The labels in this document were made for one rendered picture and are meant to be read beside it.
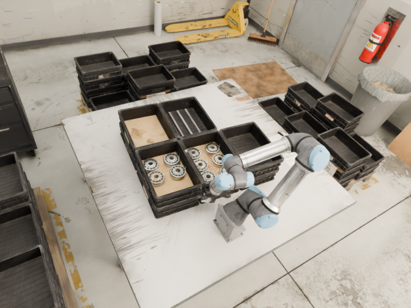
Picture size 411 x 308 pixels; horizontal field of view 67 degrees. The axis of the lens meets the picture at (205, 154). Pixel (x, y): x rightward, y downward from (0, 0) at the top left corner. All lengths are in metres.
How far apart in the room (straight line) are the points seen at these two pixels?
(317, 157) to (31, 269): 1.70
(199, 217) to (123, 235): 0.46
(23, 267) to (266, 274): 1.71
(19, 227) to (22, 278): 0.43
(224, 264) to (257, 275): 0.84
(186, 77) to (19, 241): 2.30
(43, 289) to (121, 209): 0.59
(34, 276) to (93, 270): 0.58
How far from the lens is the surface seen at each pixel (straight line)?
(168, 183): 1.94
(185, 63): 3.69
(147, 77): 3.38
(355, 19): 4.65
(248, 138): 2.32
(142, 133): 2.23
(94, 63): 3.60
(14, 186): 2.53
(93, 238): 2.72
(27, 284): 2.13
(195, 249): 1.87
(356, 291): 2.96
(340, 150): 3.12
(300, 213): 2.18
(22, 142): 3.20
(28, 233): 2.42
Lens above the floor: 2.38
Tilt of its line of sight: 47 degrees down
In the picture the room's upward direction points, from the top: 11 degrees clockwise
